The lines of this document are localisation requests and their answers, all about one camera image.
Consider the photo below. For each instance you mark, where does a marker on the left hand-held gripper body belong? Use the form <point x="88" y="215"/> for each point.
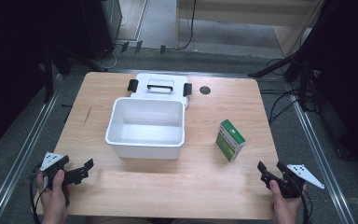
<point x="53" y="161"/>

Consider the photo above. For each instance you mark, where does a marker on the black round table grommet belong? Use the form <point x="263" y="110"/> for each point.
<point x="205" y="90"/>

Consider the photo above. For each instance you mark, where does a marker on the green and white carton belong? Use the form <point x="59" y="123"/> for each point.
<point x="230" y="140"/>

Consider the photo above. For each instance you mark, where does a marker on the white plastic storage box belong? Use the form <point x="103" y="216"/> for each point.
<point x="146" y="129"/>

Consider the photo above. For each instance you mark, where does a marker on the light wooden furniture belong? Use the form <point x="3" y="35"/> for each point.
<point x="245" y="12"/>

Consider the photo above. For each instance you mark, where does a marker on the black tripod stand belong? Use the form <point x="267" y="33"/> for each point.
<point x="48" y="74"/>
<point x="304" y="74"/>

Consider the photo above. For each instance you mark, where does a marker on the metal floor rail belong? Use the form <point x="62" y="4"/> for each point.
<point x="320" y="155"/>
<point x="21" y="155"/>

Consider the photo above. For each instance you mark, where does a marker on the black cabinet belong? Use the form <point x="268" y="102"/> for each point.
<point x="101" y="28"/>

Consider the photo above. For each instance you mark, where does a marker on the black tape strip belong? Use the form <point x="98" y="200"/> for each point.
<point x="138" y="47"/>
<point x="125" y="47"/>
<point x="162" y="49"/>

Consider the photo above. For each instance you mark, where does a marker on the black curtain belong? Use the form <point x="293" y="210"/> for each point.
<point x="12" y="62"/>
<point x="351" y="77"/>

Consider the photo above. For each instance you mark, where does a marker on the person's right hand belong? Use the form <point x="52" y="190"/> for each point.
<point x="284" y="207"/>

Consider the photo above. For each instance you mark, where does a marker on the person's left hand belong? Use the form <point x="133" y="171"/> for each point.
<point x="54" y="202"/>

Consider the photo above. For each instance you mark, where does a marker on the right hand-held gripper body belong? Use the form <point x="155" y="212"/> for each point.
<point x="295" y="179"/>

